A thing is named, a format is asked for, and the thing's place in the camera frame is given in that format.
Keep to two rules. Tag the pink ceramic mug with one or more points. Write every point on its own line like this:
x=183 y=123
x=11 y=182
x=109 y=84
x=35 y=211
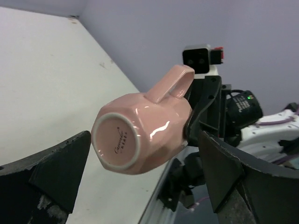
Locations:
x=138 y=132

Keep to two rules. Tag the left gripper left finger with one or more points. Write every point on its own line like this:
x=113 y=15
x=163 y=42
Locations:
x=42 y=188

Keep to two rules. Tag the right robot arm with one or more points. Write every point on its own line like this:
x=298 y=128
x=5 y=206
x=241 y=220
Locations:
x=236 y=117

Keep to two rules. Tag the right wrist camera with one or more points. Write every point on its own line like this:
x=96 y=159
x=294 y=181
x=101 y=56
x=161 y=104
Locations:
x=203 y=59

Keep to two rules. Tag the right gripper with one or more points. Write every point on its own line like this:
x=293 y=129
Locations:
x=207 y=98

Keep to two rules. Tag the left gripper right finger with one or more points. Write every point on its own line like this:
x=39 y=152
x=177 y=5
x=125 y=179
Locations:
x=246 y=190

